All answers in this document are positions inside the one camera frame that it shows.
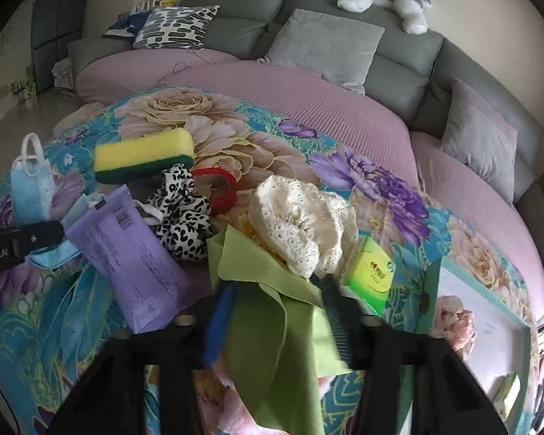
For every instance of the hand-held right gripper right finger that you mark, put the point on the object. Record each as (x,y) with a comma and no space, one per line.
(342,326)

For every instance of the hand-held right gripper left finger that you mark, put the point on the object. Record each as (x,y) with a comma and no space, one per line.
(217,326)

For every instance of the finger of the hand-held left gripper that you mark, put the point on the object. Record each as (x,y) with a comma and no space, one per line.
(43,235)

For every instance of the green cloth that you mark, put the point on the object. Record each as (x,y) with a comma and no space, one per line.
(272,326)

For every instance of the green tissue pack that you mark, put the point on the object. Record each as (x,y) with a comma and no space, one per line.
(507,394)
(371,276)

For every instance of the purple wipes packet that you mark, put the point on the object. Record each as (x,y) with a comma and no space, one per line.
(131,258)

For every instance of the black white leopard scrunchie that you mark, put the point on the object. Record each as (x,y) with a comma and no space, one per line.
(181,231)

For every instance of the cream lace cloth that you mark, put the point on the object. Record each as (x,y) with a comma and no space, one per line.
(294,217)

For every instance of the yellow green sponge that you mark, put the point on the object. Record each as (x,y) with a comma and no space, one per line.
(140,154)

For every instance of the red hair band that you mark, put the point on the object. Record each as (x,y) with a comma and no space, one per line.
(230,188)

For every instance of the floral printed blanket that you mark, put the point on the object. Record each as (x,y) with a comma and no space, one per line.
(367,181)

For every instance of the white bag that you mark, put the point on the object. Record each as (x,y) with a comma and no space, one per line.
(64,73)

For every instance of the grey refrigerator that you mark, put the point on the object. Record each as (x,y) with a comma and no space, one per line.
(56,31)

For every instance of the pink sofa cover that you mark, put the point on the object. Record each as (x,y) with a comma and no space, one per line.
(344,113)

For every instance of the grey pillow with pink back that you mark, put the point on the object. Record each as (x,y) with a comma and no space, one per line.
(476,145)

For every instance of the blue clothes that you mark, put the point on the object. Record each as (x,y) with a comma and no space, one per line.
(124,25)

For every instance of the black white patterned pillow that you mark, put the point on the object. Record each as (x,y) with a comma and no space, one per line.
(177,27)

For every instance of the white rack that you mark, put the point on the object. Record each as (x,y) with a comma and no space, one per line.
(143,5)

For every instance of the grey sofa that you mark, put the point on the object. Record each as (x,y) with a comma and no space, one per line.
(399,72)

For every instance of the plain grey pillow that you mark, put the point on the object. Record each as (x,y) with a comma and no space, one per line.
(322,50)

